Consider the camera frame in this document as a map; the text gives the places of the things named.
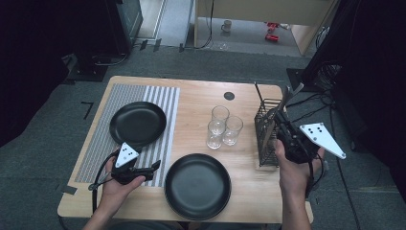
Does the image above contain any person's right hand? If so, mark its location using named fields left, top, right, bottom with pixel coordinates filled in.
left=275, top=139, right=326, bottom=199

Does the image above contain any striped woven placemat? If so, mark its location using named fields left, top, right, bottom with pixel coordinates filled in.
left=74, top=83, right=181, bottom=188

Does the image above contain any black floor cable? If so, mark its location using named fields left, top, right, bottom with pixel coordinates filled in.
left=328, top=104, right=362, bottom=230

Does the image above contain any thin black stick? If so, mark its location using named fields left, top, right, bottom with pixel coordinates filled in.
left=254, top=81, right=265, bottom=108

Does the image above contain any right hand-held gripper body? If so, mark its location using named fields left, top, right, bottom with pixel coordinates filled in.
left=277, top=115, right=348, bottom=165

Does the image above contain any black curtain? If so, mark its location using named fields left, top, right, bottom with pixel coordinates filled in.
left=303, top=0, right=406, bottom=202
left=0, top=0, right=116, bottom=148

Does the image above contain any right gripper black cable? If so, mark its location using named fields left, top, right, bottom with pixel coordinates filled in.
left=304, top=152, right=329, bottom=199

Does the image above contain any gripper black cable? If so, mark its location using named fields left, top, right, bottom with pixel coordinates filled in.
left=91, top=149, right=118, bottom=215
left=304, top=152, right=329, bottom=199

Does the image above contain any light wooden desk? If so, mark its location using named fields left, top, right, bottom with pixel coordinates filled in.
left=193, top=0, right=339, bottom=57

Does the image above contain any black plate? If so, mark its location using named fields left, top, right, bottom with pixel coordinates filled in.
left=109, top=101, right=168, bottom=149
left=164, top=152, right=232, bottom=221

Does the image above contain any grey tape piece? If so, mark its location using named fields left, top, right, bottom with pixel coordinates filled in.
left=60, top=184, right=79, bottom=196

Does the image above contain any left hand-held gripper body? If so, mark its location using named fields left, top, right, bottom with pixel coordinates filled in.
left=109, top=142, right=147, bottom=186

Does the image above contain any silver spoon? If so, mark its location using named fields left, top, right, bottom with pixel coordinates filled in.
left=287, top=82, right=305, bottom=102

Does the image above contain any black hanging cable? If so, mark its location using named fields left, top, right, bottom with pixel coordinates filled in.
left=194, top=0, right=214, bottom=50

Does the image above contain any black cabinet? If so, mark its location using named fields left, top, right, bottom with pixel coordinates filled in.
left=106, top=0, right=144, bottom=56

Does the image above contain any person's left hand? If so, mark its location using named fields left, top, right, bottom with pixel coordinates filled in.
left=101, top=156, right=147, bottom=209

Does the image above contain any black stand base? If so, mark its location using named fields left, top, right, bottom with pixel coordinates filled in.
left=285, top=67, right=320, bottom=94
left=66, top=54, right=109, bottom=82

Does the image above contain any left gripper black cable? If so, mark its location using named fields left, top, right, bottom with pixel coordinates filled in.
left=91, top=149, right=118, bottom=215

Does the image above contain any black wire cutlery rack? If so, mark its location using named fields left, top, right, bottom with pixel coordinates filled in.
left=254, top=99, right=290, bottom=168

